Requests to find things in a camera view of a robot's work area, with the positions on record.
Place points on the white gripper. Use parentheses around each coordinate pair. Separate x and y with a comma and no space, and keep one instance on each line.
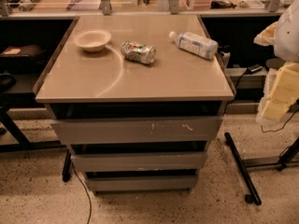
(288,36)

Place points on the grey drawer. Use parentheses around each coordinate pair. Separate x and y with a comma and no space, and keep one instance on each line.
(139,161)
(114,184)
(142,130)

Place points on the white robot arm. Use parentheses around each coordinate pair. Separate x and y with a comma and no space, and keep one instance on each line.
(286,45)

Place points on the grey top drawer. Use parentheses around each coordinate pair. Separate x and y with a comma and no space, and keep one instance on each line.
(142,130)

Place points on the grey drawer cabinet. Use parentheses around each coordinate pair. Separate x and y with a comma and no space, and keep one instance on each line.
(77,84)

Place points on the grey bottom drawer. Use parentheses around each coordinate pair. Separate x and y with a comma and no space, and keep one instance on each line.
(114,184)

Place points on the black power adapter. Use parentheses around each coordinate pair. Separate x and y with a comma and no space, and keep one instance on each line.
(253,69)

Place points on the small white bottle black cap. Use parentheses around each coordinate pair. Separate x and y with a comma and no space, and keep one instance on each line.
(225,53)

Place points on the clear plastic water bottle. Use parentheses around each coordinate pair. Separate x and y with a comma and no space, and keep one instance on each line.
(195,44)

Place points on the black metal stand leg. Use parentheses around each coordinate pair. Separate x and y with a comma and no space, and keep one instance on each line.
(253,196)

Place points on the crushed silver soda can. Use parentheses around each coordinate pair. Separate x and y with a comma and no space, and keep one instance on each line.
(137,52)

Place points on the white paper bowl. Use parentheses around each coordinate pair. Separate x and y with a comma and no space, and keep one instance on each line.
(93,40)

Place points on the black left table leg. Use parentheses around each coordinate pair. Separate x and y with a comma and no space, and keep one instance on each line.
(23,143)

